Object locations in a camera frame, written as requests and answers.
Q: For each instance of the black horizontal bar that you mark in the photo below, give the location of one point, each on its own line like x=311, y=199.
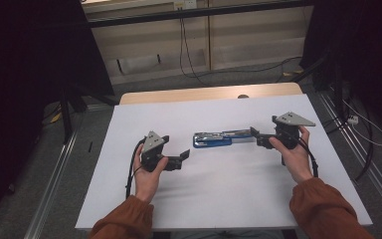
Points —
x=195, y=13

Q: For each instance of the person's right hand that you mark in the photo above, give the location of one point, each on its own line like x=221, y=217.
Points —
x=295, y=159

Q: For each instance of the black curtain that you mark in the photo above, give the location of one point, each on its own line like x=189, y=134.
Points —
x=368, y=49
x=20, y=66

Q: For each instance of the small black floor item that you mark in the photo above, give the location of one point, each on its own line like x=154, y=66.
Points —
x=90, y=147

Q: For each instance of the wooden table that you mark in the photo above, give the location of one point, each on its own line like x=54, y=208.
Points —
x=179, y=95

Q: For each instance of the yellow floor tape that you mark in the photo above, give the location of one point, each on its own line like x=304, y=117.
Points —
x=57, y=117
x=293, y=72

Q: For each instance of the aluminium floor rail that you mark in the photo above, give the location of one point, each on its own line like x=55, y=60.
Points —
x=51, y=189
x=378, y=176

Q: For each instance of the white table cover sheet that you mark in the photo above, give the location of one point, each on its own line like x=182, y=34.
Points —
x=219, y=192

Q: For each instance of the white wall socket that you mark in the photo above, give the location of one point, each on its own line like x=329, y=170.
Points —
x=185, y=4

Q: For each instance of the round table grommet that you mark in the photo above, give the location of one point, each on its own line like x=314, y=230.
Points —
x=243, y=96

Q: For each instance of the black metal stand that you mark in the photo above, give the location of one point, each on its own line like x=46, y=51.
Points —
x=67, y=122
x=338, y=96

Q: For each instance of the white power adapter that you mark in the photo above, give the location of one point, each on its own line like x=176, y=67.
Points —
x=353, y=119

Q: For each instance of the person's left hand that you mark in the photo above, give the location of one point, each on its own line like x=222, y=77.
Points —
x=147, y=182

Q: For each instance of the blue stapler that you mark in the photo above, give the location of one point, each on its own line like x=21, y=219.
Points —
x=212, y=139

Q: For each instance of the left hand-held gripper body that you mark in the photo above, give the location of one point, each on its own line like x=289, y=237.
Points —
x=152, y=149

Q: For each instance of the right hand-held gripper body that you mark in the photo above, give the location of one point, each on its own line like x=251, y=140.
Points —
x=286, y=131

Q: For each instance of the beige cabinet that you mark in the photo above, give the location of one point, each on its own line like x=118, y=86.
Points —
x=245, y=46

